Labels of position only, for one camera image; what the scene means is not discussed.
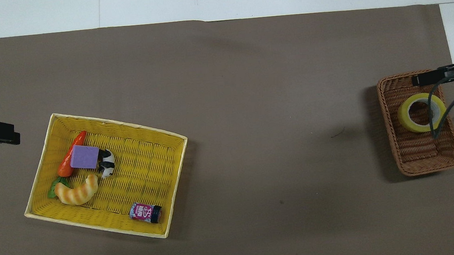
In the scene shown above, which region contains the yellow tape roll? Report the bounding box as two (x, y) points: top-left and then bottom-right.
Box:
(396, 91), (449, 135)

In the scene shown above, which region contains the toy croissant bread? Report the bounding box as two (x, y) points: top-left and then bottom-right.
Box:
(53, 173), (101, 208)

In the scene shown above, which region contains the black white panda toy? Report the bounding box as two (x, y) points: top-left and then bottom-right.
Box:
(96, 148), (117, 179)

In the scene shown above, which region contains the purple foam block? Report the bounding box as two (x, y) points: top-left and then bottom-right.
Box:
(68, 143), (102, 172)

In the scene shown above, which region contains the small pink printed can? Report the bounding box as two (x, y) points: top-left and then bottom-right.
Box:
(128, 200), (164, 227)

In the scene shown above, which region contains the orange toy carrot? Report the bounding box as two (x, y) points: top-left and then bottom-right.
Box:
(42, 130), (93, 199)

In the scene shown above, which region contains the yellow woven basket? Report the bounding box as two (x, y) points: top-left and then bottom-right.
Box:
(16, 102), (197, 250)

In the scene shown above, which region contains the brown wicker basket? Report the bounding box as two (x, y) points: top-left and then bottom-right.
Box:
(375, 68), (454, 179)

